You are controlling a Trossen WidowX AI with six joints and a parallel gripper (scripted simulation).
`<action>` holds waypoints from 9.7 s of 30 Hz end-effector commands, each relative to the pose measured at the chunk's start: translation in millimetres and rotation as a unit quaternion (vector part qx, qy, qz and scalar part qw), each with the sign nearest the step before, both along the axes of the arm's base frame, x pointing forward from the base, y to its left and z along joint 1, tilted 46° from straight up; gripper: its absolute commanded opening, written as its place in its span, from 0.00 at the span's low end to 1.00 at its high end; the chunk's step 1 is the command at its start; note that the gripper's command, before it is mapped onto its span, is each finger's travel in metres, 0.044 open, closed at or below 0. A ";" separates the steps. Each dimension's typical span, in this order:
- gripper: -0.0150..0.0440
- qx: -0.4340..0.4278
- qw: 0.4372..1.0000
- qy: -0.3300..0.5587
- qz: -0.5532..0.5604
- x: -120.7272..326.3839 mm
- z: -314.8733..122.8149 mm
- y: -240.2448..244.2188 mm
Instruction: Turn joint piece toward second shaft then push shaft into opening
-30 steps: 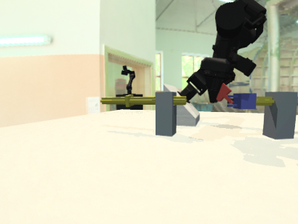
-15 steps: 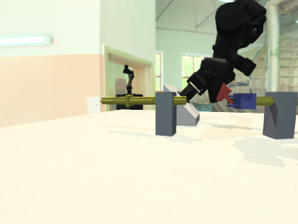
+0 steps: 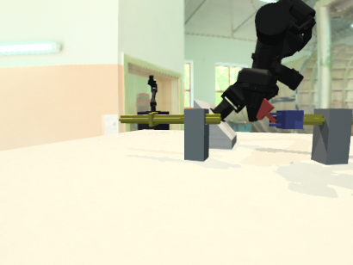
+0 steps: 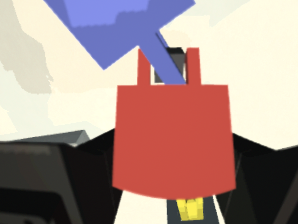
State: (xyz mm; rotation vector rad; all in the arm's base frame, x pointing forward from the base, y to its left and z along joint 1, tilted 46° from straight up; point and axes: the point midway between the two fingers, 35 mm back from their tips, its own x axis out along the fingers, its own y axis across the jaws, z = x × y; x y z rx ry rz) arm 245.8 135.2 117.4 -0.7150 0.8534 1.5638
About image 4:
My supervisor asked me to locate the yellow square bar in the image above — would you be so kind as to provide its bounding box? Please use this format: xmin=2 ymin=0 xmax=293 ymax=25
xmin=166 ymin=195 xmax=220 ymax=224

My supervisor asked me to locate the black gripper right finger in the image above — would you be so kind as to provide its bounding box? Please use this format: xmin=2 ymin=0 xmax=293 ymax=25
xmin=215 ymin=133 xmax=298 ymax=224

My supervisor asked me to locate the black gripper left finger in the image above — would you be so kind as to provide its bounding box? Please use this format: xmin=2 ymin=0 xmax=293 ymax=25
xmin=0 ymin=127 xmax=124 ymax=224

